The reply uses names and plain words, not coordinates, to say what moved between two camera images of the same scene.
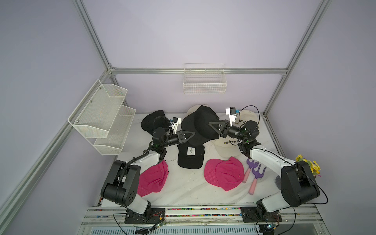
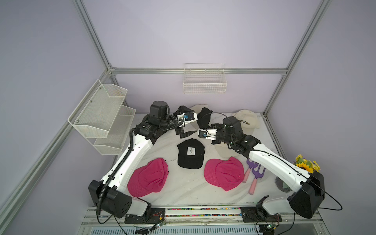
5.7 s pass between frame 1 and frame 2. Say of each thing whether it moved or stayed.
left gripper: moved
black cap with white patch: stayed
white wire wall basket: stayed
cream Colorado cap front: stayed
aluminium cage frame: stayed
